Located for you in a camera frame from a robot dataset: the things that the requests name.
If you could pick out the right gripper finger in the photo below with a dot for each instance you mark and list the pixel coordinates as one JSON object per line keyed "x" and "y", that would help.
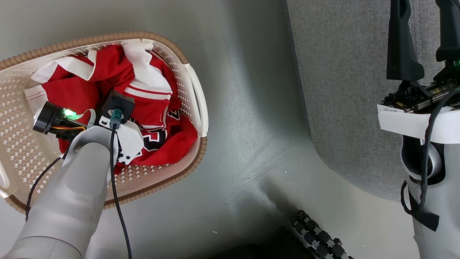
{"x": 452, "y": 28}

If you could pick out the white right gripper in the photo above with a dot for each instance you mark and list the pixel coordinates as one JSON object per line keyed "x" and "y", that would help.
{"x": 402, "y": 122}

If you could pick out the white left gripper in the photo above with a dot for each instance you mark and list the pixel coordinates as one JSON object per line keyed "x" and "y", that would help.
{"x": 131, "y": 142}

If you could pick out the red and white jersey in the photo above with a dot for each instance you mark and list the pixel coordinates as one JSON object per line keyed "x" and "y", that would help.
{"x": 115, "y": 68}

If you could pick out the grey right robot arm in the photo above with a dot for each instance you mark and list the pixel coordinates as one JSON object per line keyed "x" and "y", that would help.
{"x": 445, "y": 201}

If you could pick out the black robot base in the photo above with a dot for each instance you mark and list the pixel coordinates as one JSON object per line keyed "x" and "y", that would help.
{"x": 266, "y": 246}

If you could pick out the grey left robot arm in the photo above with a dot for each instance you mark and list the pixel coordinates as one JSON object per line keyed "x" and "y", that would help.
{"x": 68, "y": 201}

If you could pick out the cream perforated laundry basket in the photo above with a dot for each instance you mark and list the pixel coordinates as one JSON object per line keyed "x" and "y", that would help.
{"x": 187, "y": 90}

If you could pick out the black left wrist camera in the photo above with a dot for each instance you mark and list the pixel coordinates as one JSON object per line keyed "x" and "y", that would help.
{"x": 118, "y": 102}

